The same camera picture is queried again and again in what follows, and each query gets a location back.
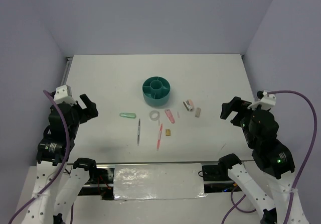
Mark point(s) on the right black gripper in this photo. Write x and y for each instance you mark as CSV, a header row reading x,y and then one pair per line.
x,y
241,105

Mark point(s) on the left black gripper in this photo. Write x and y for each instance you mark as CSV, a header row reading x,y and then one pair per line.
x,y
91,111

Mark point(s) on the red pen clear barrel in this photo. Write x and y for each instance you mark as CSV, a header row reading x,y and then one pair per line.
x,y
159,137

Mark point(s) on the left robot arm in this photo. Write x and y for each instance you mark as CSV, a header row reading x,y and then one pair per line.
x,y
49,203

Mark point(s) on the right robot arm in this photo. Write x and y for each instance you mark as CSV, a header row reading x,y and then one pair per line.
x,y
272,157

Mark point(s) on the grey eraser block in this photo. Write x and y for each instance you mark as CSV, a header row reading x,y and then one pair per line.
x,y
198,111

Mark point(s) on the pink and grey stapler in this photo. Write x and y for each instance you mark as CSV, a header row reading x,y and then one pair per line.
x,y
188,104

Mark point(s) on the pink translucent correction tape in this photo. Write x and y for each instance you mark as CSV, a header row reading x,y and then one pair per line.
x,y
170,115

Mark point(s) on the clear tape roll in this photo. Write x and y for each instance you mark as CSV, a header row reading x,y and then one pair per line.
x,y
154,115

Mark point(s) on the teal round compartment organizer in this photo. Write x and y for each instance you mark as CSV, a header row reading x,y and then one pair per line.
x,y
156,91

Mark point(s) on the silver foil sheet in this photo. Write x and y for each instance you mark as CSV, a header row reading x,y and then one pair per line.
x,y
158,182

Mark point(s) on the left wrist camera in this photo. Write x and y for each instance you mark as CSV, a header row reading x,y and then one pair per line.
x,y
63,94

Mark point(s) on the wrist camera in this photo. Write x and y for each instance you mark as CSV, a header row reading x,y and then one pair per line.
x,y
63,94
267,102

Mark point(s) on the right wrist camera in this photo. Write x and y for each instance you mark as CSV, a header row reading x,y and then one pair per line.
x,y
267,102

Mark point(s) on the aluminium rail left edge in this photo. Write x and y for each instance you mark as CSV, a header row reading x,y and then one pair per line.
x,y
66,70

